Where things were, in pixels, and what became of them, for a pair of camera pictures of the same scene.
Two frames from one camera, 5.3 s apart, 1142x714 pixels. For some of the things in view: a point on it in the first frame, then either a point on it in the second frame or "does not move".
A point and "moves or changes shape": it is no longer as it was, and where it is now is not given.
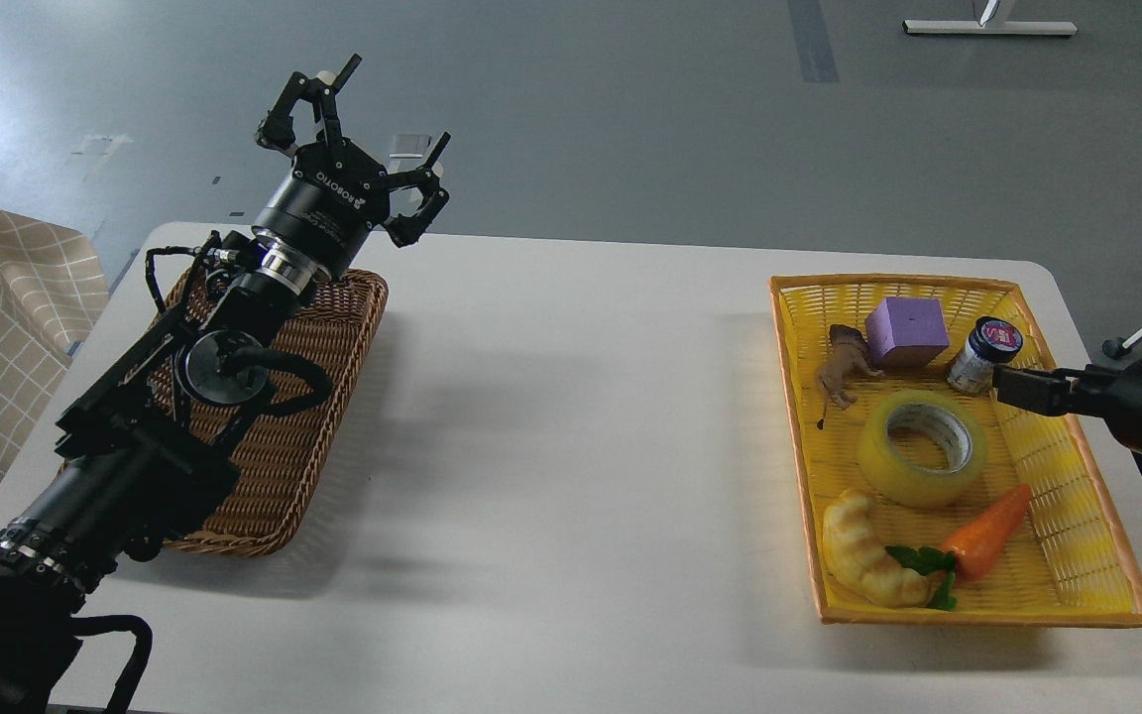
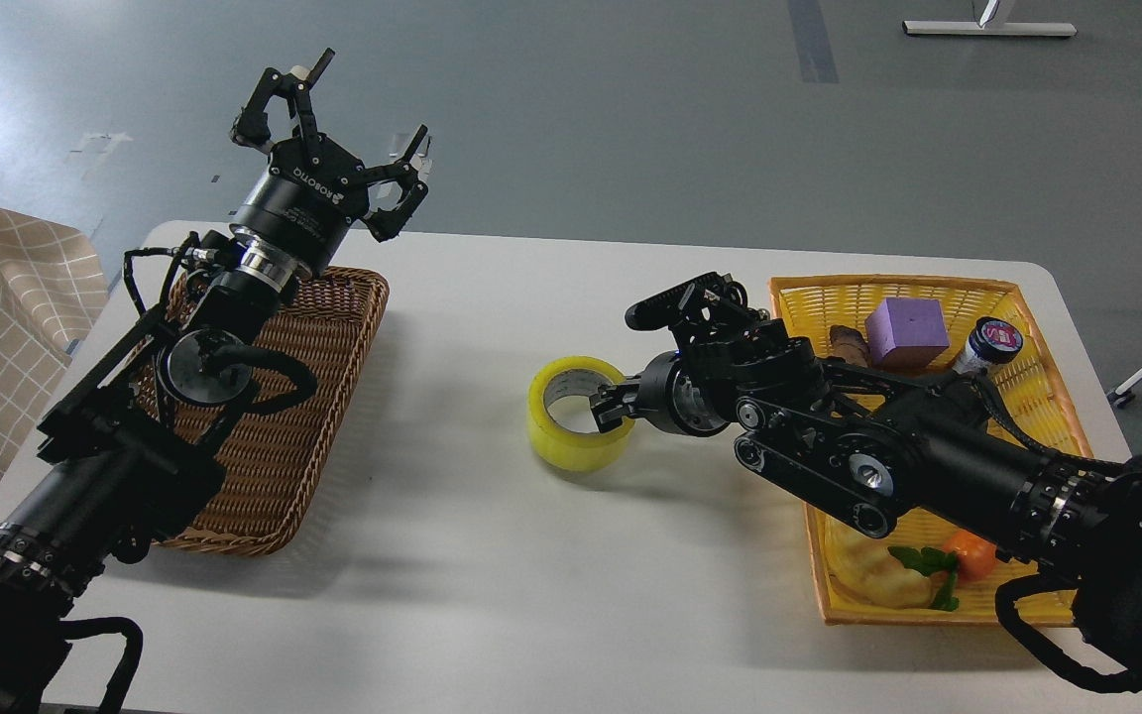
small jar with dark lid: (990, 341) does not move
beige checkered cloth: (16, 299) does not move
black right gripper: (1134, 400) to (675, 395)
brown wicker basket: (280, 452) does not move
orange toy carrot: (965, 551) does not move
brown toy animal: (846, 356) does not move
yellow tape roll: (953, 420) moves or changes shape
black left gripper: (315, 218) to (308, 191)
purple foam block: (906, 332) does not move
